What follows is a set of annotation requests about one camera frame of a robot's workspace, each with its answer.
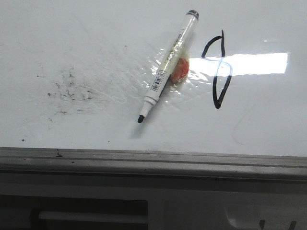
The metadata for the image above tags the grey aluminium whiteboard frame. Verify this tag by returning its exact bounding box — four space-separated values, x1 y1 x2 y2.
0 147 307 181

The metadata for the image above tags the orange magnet taped to marker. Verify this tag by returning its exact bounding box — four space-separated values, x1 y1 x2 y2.
170 56 189 84

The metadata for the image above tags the white black whiteboard marker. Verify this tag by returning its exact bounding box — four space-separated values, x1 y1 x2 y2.
137 10 199 123

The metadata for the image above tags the white whiteboard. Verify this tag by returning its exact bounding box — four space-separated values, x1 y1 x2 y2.
0 0 307 156

